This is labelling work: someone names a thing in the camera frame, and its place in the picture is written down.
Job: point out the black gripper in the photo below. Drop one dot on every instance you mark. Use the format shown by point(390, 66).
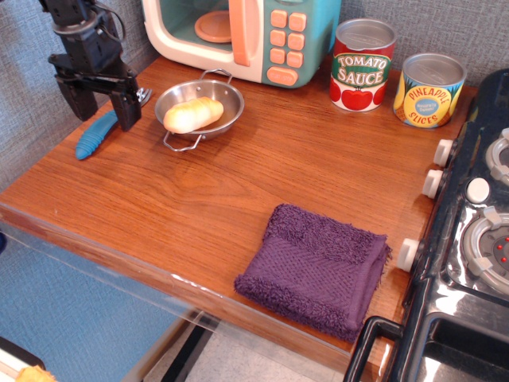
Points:
point(92, 63)

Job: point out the blue handled metal fork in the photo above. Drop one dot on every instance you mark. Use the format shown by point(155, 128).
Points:
point(91, 139)

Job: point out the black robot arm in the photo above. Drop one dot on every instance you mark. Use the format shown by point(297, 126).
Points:
point(92, 62)

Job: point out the purple folded cloth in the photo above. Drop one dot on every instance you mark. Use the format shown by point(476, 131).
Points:
point(315, 271)

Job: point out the toy bread roll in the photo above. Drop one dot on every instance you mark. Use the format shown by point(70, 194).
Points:
point(192, 115)

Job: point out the small steel pan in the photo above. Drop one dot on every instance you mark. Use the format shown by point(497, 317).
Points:
point(215, 84)

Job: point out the toy microwave oven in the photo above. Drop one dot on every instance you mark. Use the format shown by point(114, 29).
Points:
point(278, 43)

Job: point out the tomato sauce can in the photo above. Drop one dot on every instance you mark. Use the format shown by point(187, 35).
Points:
point(361, 62)

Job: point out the orange furry object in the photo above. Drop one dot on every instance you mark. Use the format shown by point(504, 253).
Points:
point(35, 374)

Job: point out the pineapple slices can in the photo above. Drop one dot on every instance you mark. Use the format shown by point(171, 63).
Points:
point(428, 90)

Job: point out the white stove knob front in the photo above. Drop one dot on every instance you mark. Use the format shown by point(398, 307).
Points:
point(407, 253)

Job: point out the white stove knob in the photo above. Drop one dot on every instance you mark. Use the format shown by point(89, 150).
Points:
point(432, 183)
point(442, 152)
point(407, 253)

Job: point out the white stove knob middle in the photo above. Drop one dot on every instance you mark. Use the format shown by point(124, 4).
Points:
point(432, 183)

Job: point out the white stove knob rear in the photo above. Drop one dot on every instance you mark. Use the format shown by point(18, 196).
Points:
point(442, 152)

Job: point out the black toy stove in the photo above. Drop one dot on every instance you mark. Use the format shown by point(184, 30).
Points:
point(455, 321)

